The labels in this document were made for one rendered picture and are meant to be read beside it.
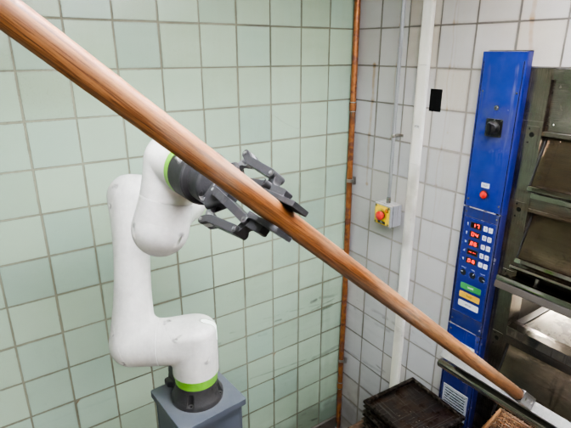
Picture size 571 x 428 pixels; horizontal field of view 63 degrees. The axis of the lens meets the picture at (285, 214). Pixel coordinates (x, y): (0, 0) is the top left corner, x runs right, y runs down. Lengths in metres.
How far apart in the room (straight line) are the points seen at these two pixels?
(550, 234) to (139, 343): 1.34
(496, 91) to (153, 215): 1.28
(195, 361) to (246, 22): 1.26
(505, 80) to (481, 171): 0.32
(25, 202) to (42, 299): 0.36
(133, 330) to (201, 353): 0.19
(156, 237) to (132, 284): 0.47
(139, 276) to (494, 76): 1.31
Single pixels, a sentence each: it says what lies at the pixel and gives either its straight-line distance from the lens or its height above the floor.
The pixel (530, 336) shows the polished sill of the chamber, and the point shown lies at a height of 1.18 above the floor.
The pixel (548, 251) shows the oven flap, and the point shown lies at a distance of 1.80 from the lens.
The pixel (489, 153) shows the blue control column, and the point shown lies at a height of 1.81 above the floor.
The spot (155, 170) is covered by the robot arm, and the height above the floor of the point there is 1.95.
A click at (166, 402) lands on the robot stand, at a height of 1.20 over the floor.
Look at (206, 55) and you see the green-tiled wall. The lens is 1.86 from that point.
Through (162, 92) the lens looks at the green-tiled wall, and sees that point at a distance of 1.80.
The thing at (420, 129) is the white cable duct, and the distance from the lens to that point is 2.00.
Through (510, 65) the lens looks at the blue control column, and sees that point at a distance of 1.76.
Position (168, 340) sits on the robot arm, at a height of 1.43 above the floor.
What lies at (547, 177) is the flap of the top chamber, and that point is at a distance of 1.74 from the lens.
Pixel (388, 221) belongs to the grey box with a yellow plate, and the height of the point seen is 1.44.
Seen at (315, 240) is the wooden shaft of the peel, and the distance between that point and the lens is 0.63.
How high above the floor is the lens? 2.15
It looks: 19 degrees down
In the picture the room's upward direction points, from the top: straight up
